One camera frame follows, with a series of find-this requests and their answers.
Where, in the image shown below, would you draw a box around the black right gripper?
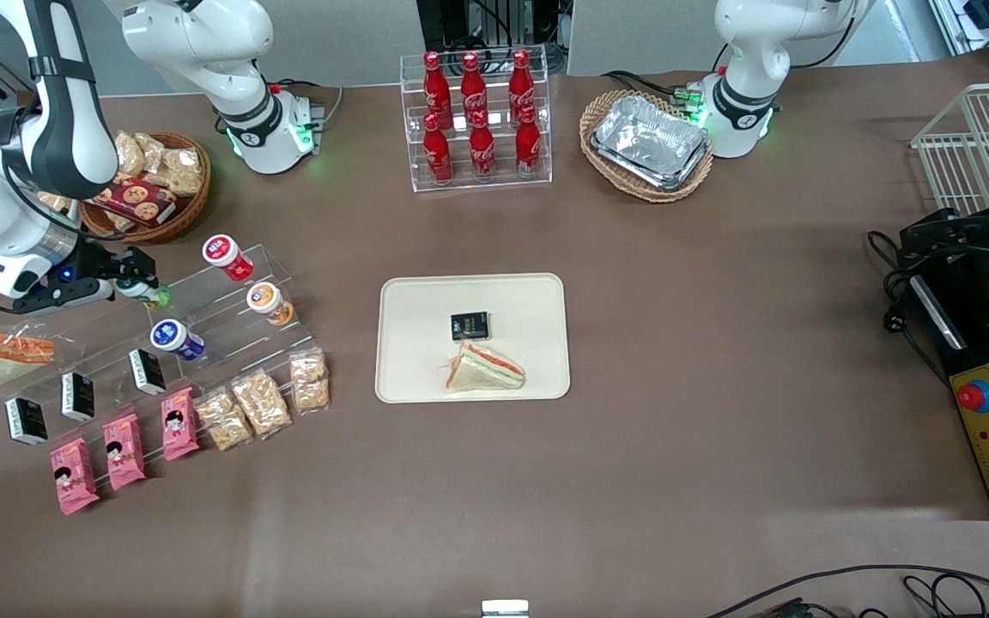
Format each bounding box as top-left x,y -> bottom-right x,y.
72,240 -> 161,291

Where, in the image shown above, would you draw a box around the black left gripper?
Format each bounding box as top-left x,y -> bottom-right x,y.
901,209 -> 989,261

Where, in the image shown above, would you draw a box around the green gum jar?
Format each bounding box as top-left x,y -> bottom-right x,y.
114,278 -> 172,310

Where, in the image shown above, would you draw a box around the blue gum jar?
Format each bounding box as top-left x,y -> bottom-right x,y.
150,319 -> 206,361

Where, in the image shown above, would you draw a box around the red gum jar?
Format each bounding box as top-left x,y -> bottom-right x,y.
203,234 -> 255,282

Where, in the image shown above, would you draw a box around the orange gum jar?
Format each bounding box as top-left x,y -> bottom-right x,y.
246,282 -> 295,327

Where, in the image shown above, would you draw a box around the cream plastic tray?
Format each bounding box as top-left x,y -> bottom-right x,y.
374,273 -> 572,404

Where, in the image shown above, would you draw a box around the red cookie box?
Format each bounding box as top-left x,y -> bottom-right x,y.
93,176 -> 178,228

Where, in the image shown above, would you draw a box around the dark brown wicker basket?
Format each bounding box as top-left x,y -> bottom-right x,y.
78,130 -> 212,245

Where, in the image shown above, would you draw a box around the small black white carton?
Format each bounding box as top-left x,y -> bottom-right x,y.
450,312 -> 492,342
4,397 -> 48,446
128,348 -> 167,397
60,372 -> 95,421

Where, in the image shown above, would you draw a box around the black machine yellow panel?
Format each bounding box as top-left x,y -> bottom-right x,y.
901,249 -> 989,521

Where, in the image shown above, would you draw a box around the pink cartoon snack packet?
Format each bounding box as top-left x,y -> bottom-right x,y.
49,437 -> 100,516
160,386 -> 200,462
102,414 -> 147,491

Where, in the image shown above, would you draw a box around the puffed rice bar clear wrap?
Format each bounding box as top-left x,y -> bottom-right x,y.
194,386 -> 254,452
231,368 -> 294,440
289,348 -> 331,415

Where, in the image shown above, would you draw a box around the red cola bottle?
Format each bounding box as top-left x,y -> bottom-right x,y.
460,52 -> 488,130
508,49 -> 537,125
515,106 -> 543,178
422,113 -> 454,185
422,51 -> 452,130
469,110 -> 496,181

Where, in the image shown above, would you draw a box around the stacked aluminium foil trays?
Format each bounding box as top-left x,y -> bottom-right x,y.
590,94 -> 710,191

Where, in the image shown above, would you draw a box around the clear acrylic bottle rack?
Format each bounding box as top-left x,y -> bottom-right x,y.
400,45 -> 553,193

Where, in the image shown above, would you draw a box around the light tan wicker basket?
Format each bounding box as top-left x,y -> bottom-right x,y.
579,89 -> 715,203

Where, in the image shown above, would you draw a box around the black power cable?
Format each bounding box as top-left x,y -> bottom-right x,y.
866,228 -> 950,387

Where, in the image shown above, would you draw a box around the aluminium frame shelf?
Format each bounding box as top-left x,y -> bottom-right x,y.
932,0 -> 989,63

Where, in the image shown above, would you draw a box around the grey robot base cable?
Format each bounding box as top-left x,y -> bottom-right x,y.
271,79 -> 346,125

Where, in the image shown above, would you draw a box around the long black cable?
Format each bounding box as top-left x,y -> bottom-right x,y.
705,564 -> 989,618

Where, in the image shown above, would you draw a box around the looped black cable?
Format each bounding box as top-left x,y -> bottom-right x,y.
902,573 -> 989,618

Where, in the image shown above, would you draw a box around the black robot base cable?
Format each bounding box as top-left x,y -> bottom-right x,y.
602,70 -> 695,111

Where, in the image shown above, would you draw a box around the black equipment with cables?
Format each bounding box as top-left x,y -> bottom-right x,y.
416,0 -> 566,52

